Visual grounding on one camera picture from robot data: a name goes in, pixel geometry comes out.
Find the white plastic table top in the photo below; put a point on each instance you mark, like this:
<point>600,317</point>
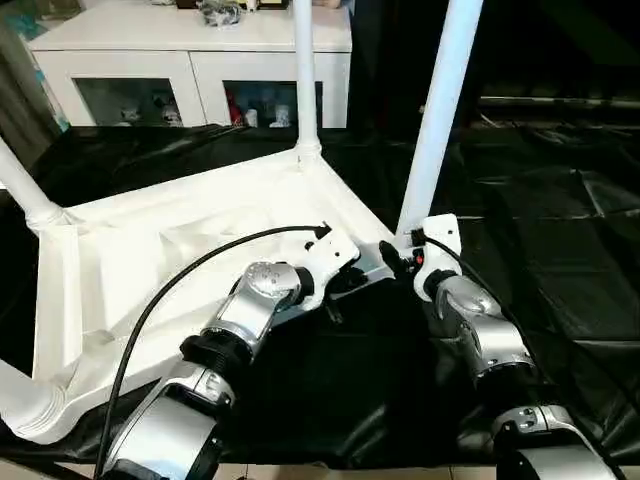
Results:
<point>130,260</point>

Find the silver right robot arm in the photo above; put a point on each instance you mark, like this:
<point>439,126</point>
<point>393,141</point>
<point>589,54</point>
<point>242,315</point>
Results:
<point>490,330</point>

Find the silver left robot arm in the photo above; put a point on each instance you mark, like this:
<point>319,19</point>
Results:
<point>240,320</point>

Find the black mat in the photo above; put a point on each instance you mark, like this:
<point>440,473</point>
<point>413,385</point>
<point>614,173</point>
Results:
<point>560,240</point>

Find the white glass-door cabinet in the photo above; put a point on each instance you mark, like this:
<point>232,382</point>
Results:
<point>150,45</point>

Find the grey curtain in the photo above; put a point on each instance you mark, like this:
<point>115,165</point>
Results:
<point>22,90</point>

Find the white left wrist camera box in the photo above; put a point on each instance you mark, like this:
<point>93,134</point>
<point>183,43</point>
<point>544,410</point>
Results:
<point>328,255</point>

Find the black metal rail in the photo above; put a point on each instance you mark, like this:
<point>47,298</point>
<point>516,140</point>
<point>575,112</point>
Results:
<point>560,102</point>

